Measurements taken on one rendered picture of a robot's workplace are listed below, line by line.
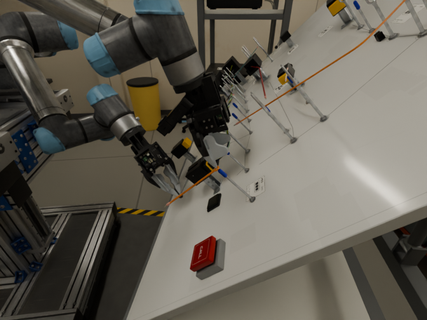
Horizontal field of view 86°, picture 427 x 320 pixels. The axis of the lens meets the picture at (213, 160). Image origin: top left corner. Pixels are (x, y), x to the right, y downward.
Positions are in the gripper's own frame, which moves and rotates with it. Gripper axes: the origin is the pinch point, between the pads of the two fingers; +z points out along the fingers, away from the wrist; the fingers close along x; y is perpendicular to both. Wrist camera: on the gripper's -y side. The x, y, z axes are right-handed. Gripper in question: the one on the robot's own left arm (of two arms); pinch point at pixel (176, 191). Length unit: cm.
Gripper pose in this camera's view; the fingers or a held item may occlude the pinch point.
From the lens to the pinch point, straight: 67.2
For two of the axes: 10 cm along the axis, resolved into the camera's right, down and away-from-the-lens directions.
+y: 2.2, -1.4, -9.7
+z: 6.1, 7.9, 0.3
